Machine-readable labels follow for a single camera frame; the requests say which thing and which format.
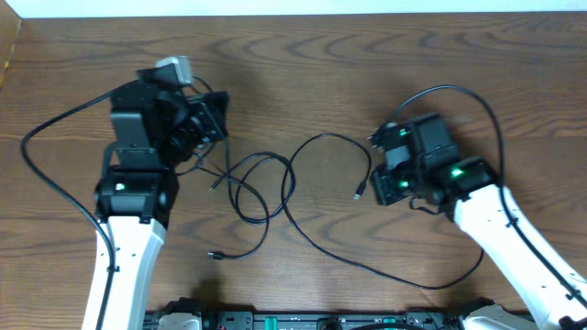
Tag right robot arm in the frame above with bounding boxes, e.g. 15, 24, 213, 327
369, 114, 586, 329

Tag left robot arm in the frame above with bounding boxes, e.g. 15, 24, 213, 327
83, 82, 229, 329

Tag black usb cable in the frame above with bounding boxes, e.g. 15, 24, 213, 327
279, 132, 485, 292
187, 75, 294, 262

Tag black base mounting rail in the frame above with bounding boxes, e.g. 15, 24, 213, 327
144, 310, 537, 330

